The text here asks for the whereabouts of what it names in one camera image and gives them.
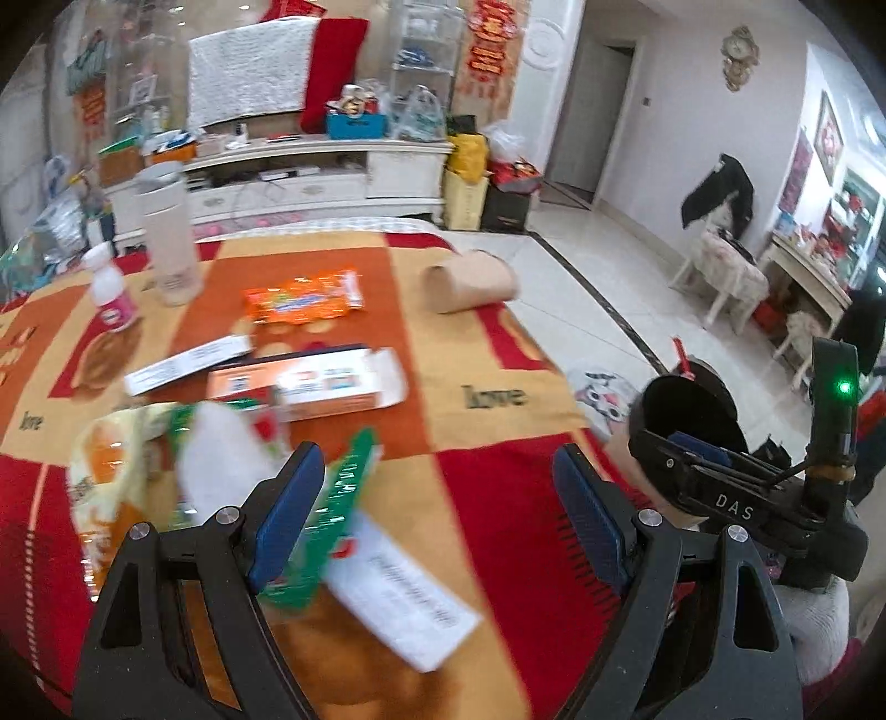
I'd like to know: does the black paper bag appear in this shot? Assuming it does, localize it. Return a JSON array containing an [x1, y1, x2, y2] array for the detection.
[[481, 183, 537, 233]]

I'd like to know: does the white quilted cloth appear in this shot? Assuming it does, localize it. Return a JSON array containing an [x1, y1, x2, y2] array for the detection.
[[188, 15, 323, 129]]

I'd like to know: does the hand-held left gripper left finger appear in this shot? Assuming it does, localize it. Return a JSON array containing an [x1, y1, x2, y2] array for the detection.
[[73, 441, 326, 720]]

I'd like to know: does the grey door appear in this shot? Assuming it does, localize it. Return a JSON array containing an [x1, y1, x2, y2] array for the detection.
[[547, 34, 638, 205]]

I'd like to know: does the white blue medicine box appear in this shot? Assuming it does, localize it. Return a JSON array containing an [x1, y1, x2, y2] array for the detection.
[[325, 516, 483, 674]]

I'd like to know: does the orange white medicine box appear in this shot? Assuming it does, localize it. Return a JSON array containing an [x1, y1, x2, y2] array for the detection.
[[206, 344, 408, 423]]

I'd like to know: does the blue basket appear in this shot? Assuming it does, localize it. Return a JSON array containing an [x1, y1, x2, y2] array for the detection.
[[325, 111, 390, 140]]

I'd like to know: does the orange snack packet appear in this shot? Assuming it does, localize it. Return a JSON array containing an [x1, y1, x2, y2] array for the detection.
[[242, 269, 365, 326]]

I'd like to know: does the brown paper cup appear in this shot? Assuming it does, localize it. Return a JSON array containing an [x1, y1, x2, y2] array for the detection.
[[424, 249, 519, 316]]

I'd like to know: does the beige paper bag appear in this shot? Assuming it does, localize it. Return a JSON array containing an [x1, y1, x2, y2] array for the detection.
[[443, 169, 489, 232]]

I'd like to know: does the orange red printed blanket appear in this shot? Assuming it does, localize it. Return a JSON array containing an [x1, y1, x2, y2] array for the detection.
[[0, 218, 627, 720]]

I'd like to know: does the long white carton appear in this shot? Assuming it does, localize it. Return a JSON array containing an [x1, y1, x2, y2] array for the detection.
[[125, 333, 254, 397]]

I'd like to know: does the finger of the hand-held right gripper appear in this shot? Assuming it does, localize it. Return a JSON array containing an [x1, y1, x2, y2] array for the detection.
[[631, 428, 808, 501]]

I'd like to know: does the yellow snack bag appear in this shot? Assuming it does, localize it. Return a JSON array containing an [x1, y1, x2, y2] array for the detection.
[[69, 405, 202, 575]]

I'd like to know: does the round black tray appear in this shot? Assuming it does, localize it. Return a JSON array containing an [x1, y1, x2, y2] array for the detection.
[[609, 377, 745, 534]]

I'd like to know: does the white translucent tumbler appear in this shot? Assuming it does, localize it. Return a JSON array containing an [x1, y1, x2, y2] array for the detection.
[[133, 162, 202, 307]]

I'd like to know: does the red gift bag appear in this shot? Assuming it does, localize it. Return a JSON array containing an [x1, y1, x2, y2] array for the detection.
[[490, 159, 544, 196]]

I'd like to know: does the trash bin with black liner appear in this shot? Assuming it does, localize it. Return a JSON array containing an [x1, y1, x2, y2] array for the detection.
[[692, 358, 754, 458]]

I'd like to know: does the red cloth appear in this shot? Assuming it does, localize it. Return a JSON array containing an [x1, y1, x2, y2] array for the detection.
[[300, 17, 371, 134]]

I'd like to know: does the white tv cabinet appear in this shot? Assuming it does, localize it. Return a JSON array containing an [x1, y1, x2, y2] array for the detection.
[[104, 135, 451, 240]]

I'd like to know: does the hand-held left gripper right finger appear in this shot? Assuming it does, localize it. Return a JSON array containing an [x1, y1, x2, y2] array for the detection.
[[552, 443, 804, 720]]

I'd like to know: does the cream side table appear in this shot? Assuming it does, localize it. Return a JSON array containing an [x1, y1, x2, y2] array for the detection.
[[758, 228, 852, 347]]

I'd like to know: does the striped hanging bag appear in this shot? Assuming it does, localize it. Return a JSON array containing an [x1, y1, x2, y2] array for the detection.
[[65, 34, 112, 94]]

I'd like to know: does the red gold hanging decoration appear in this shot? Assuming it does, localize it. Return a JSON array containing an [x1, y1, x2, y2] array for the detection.
[[467, 0, 530, 105]]

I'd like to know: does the white chair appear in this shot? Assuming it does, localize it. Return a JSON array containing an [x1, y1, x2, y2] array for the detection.
[[670, 208, 769, 333]]

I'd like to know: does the framed wall picture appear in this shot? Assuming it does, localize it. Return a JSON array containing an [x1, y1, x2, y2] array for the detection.
[[813, 90, 844, 184]]

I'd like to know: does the cream padded stool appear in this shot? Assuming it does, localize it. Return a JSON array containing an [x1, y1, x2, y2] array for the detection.
[[771, 308, 821, 389]]

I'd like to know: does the ornate wall clock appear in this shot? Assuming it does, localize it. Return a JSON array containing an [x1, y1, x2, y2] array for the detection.
[[721, 26, 761, 92]]

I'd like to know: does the clear plastic bag green print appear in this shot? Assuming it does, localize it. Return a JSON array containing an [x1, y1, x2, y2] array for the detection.
[[394, 86, 447, 141]]

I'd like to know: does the red wall poster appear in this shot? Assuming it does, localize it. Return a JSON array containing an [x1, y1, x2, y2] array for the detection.
[[779, 128, 811, 212]]

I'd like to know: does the green wrapper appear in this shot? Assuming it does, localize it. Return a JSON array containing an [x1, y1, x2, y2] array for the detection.
[[259, 428, 383, 610]]

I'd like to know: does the clear acrylic shelf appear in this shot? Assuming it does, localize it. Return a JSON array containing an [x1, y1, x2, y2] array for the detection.
[[391, 0, 463, 132]]

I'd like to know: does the white spray bottle pink label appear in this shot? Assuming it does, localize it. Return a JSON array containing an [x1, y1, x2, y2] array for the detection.
[[81, 242, 143, 333]]

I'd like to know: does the black jacket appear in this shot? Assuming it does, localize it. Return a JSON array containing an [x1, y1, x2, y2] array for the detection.
[[680, 153, 755, 236]]

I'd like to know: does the white plastic bag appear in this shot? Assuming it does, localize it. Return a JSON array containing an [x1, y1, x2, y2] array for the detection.
[[485, 121, 527, 163]]

